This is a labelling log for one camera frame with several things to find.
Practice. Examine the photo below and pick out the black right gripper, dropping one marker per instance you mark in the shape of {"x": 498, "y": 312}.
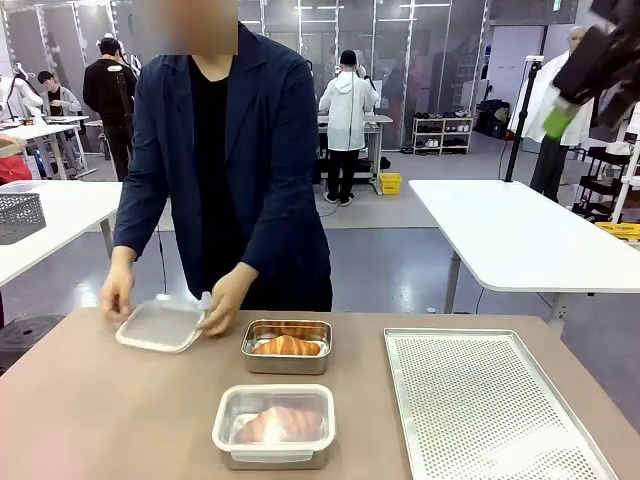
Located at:
{"x": 590, "y": 65}

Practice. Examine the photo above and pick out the golden brown croissant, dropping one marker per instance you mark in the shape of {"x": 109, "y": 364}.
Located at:
{"x": 280, "y": 424}
{"x": 285, "y": 346}

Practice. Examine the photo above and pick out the clear plastic clip lid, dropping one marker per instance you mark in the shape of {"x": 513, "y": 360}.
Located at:
{"x": 160, "y": 327}
{"x": 225, "y": 400}

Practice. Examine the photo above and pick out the person's right forearm navy sleeve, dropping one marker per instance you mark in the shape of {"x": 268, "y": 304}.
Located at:
{"x": 142, "y": 215}

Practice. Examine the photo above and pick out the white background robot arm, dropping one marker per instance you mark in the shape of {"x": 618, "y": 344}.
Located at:
{"x": 20, "y": 92}

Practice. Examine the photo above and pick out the steel rectangular container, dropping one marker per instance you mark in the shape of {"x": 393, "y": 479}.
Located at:
{"x": 275, "y": 462}
{"x": 286, "y": 365}

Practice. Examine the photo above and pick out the person's left hand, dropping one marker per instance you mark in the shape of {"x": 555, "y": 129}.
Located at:
{"x": 225, "y": 300}

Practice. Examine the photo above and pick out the person's right hand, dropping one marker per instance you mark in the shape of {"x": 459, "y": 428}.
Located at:
{"x": 117, "y": 290}

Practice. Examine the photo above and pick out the black tripod stand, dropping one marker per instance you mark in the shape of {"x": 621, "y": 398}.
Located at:
{"x": 522, "y": 115}

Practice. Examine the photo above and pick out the black utility cart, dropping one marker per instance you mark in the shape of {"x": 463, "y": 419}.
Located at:
{"x": 597, "y": 185}

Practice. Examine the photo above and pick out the yellow flat crate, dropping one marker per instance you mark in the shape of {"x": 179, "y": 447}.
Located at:
{"x": 620, "y": 232}

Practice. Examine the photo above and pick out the white rounded table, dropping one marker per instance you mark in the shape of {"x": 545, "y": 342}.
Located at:
{"x": 525, "y": 235}

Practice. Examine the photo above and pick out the white shoe rack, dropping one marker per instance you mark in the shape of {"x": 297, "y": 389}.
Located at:
{"x": 442, "y": 135}

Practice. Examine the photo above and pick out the grey background workbench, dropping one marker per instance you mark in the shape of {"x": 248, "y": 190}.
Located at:
{"x": 382, "y": 140}

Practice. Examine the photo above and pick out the yellow shopping basket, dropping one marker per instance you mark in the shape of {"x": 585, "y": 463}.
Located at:
{"x": 390, "y": 184}

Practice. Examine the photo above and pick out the person in white hoodie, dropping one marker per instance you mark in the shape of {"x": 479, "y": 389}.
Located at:
{"x": 347, "y": 115}

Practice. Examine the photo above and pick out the perforated metal baking tray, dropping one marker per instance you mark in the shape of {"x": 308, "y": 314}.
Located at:
{"x": 500, "y": 410}

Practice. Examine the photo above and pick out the person in navy coat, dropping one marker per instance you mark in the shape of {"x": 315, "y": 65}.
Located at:
{"x": 280, "y": 200}

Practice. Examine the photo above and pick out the man in black sweater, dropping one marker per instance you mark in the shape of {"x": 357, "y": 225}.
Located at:
{"x": 107, "y": 95}

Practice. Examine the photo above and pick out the white side table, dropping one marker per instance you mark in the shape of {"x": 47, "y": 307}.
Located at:
{"x": 70, "y": 215}

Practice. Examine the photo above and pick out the seated person grey hoodie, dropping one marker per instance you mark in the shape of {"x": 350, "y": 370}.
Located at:
{"x": 60, "y": 100}

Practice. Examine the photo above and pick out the white background desk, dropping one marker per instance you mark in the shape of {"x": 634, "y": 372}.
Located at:
{"x": 35, "y": 131}

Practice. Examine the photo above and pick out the grey mesh basket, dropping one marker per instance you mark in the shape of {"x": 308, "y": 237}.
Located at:
{"x": 20, "y": 220}

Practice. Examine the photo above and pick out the red fabric chair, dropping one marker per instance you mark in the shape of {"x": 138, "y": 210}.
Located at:
{"x": 12, "y": 170}

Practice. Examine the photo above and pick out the black round stool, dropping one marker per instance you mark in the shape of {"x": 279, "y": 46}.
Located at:
{"x": 30, "y": 342}

